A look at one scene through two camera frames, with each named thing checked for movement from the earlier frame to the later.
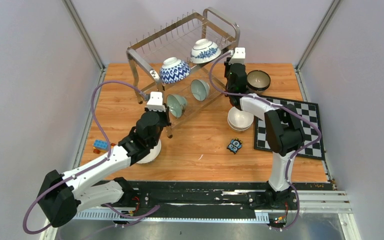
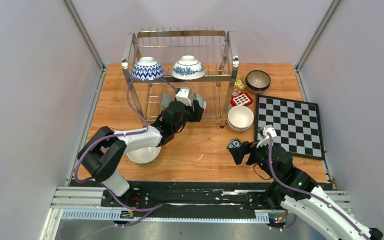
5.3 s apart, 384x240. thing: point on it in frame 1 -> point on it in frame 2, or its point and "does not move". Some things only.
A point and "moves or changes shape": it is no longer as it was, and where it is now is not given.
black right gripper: [227, 66] -> [247, 147]
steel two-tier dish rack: [187, 61] moves or changes shape
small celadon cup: [176, 104] moves or changes shape
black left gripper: [165, 115] -> [196, 112]
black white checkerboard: [311, 110] does not move
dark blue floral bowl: [257, 81] does not move
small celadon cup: [200, 89] -> [197, 97]
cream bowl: [239, 119] does not move
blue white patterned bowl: [173, 70] -> [147, 69]
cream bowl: [240, 128] does not move
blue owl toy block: [235, 144] does not move
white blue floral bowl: [204, 51] -> [188, 68]
